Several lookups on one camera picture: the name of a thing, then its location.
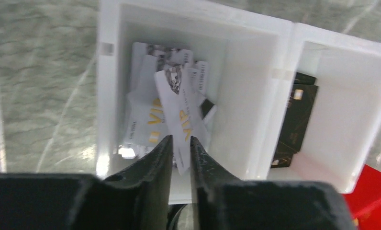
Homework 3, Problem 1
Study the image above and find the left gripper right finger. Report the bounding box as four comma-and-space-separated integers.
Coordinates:
190, 137, 355, 230

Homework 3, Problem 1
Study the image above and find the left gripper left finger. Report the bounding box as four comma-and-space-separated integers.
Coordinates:
0, 136, 173, 230

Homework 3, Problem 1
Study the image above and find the white VIP credit card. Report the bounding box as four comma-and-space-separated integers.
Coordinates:
154, 65, 210, 175

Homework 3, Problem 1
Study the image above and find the patterned card in tray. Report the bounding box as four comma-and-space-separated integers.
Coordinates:
118, 42, 217, 159

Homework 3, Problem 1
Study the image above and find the black card in tray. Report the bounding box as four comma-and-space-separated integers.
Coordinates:
271, 72, 318, 168

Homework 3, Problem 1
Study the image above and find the red plastic bin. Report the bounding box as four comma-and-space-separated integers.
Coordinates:
344, 165, 381, 230

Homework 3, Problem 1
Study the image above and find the white divided tray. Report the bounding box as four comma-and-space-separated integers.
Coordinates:
95, 0, 381, 194

